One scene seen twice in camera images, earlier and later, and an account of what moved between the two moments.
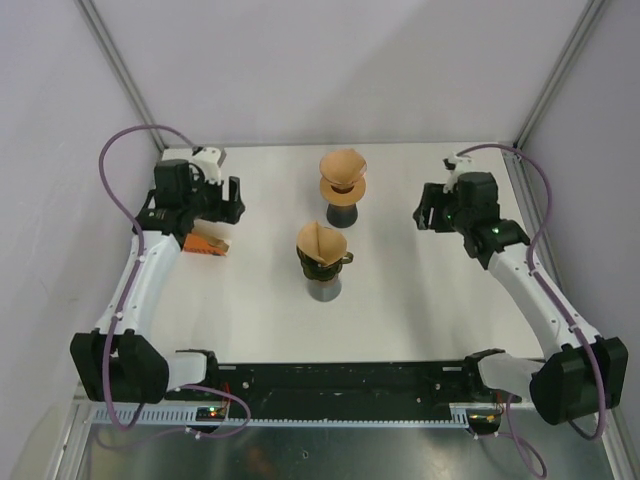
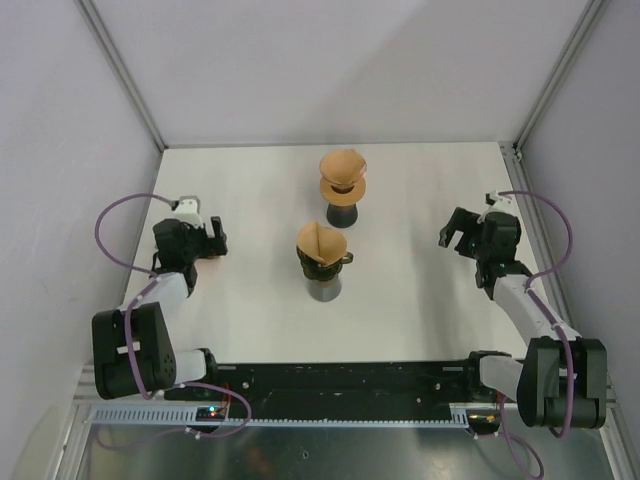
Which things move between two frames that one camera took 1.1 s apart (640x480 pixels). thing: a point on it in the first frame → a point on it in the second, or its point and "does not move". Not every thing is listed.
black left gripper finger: x=235 y=204 → x=219 y=233
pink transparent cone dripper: x=343 y=168 does not move
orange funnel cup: x=342 y=198 does not move
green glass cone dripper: x=318 y=271 does not move
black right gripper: x=433 y=195 → x=461 y=220
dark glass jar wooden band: x=324 y=290 does not move
